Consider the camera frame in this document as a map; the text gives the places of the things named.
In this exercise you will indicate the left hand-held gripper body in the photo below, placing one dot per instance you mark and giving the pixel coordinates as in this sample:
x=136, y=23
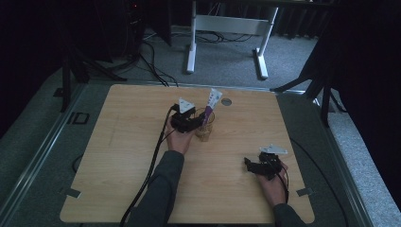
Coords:
x=183, y=116

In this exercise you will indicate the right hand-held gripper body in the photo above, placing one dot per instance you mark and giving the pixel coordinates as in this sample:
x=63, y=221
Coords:
x=269, y=162

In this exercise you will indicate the clear glass cup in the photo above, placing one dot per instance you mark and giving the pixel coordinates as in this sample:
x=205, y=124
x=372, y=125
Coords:
x=205, y=129

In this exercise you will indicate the white and purple toothpaste tube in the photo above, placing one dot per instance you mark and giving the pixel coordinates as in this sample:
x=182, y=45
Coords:
x=212, y=102

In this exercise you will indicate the person's left hand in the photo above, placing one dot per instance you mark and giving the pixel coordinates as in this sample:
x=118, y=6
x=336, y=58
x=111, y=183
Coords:
x=179, y=140

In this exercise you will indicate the person's right hand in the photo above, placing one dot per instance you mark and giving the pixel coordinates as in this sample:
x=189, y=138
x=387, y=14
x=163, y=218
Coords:
x=274, y=189

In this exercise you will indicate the grey round table grommet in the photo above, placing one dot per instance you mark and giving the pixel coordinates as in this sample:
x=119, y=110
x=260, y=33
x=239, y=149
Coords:
x=226, y=101

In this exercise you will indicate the grey tape piece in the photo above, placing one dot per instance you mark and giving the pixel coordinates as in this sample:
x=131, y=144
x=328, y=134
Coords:
x=72, y=192
x=304, y=191

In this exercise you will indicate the black tripod stand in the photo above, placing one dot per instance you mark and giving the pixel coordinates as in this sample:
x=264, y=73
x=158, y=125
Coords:
x=74, y=72
x=321, y=85

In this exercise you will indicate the white metal desk frame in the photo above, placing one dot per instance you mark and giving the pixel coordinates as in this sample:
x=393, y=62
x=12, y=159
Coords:
x=231, y=24

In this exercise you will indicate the black rectangular floor bracket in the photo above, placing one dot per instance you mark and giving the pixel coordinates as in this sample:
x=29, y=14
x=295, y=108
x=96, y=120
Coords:
x=80, y=118

